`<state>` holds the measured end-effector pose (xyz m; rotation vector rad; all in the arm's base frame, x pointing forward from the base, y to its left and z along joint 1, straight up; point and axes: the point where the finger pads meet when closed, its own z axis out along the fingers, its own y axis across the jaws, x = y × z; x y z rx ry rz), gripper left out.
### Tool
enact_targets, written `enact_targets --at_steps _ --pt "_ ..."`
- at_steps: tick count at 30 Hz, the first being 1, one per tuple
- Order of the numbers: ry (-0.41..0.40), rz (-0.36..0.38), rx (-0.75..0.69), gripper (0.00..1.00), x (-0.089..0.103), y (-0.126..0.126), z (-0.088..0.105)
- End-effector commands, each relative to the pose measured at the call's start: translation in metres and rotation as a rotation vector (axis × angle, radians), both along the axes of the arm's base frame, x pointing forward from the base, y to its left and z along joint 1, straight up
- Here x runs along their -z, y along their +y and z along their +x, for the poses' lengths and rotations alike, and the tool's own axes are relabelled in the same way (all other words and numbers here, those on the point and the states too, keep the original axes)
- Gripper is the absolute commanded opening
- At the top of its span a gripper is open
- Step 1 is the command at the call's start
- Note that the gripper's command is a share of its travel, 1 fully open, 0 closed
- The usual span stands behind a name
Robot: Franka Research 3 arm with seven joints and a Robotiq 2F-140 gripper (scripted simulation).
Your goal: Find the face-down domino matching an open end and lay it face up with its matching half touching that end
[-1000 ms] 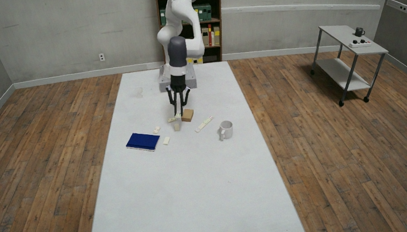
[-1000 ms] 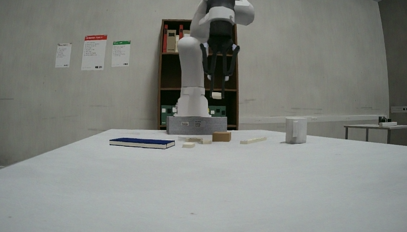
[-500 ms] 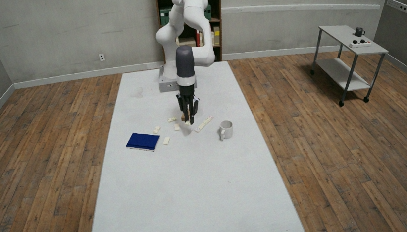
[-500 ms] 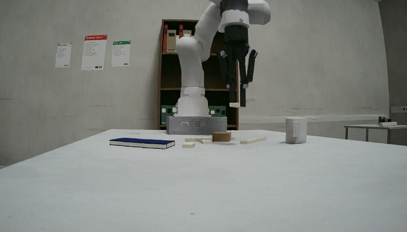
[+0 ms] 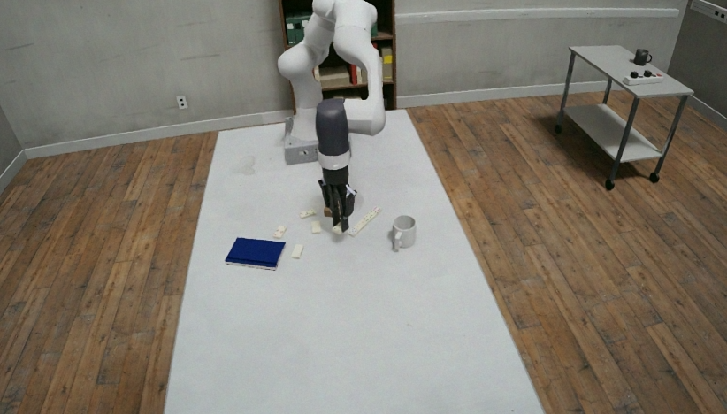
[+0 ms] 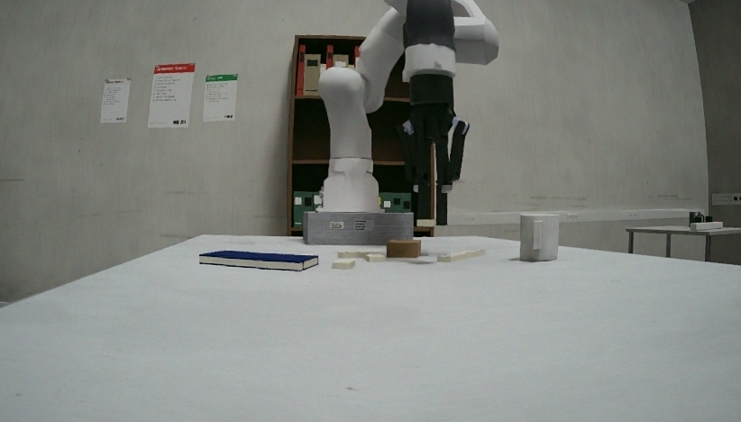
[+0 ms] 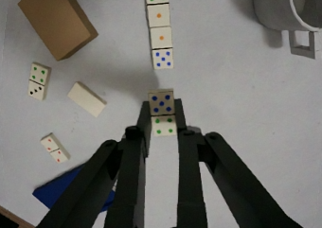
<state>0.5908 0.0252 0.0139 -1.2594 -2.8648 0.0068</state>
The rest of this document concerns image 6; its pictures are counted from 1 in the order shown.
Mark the brown rectangular box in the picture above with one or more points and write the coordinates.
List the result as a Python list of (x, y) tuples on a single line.
[(406, 249)]

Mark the grey mug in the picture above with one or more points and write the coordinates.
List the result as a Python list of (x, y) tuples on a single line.
[(530, 237)]

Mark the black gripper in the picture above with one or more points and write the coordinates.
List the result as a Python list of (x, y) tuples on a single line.
[(432, 116)]

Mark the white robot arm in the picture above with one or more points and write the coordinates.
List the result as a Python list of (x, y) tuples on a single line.
[(349, 95)]

